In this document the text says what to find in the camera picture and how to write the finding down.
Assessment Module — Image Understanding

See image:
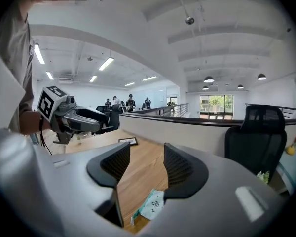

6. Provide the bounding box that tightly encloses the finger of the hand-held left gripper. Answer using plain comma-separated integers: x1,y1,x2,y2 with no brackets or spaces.
75,107,109,128

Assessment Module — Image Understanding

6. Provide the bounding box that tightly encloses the large glass window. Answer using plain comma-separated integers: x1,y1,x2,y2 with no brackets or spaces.
199,94,234,120

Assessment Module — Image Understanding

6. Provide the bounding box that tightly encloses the person's grey shirt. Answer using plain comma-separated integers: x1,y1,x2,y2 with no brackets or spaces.
0,7,36,133

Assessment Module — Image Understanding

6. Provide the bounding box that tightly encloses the yellow flower bouquet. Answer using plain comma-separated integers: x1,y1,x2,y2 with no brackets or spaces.
256,170,271,184

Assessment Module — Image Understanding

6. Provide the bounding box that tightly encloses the black high-back office chair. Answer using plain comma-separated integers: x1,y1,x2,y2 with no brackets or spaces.
224,104,288,183

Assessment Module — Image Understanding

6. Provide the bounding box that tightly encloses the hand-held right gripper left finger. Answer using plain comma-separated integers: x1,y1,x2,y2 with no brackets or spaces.
86,142,131,189

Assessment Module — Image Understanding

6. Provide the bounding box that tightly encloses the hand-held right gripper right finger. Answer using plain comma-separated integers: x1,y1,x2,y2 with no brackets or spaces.
163,142,209,200

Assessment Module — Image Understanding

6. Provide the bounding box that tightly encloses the black picture frame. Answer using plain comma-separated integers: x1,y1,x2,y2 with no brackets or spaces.
118,137,139,147

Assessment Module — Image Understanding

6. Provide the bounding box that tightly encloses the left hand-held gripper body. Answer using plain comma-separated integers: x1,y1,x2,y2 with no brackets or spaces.
37,85,101,146

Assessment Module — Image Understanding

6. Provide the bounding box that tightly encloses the light blue table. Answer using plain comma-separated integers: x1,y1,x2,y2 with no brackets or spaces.
277,144,296,195

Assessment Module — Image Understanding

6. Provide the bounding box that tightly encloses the person's left forearm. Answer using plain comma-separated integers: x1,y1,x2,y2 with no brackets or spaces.
19,111,52,136

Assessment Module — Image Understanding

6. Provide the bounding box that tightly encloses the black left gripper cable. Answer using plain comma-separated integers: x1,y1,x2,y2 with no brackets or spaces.
38,117,53,156

